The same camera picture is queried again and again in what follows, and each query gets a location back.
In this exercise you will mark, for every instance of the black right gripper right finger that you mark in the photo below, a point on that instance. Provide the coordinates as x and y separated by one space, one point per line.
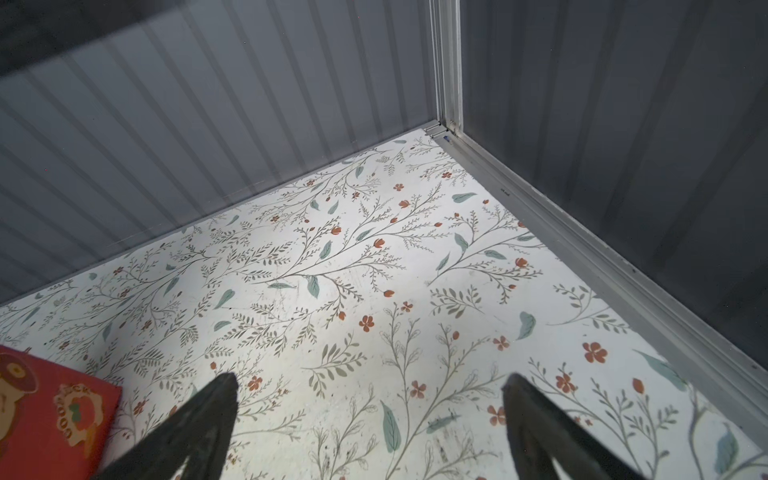
541 436

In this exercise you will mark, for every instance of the red and white paper bag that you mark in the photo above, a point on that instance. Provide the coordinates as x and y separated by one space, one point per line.
54 420

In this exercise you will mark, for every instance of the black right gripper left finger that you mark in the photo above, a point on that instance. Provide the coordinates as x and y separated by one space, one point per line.
192 443

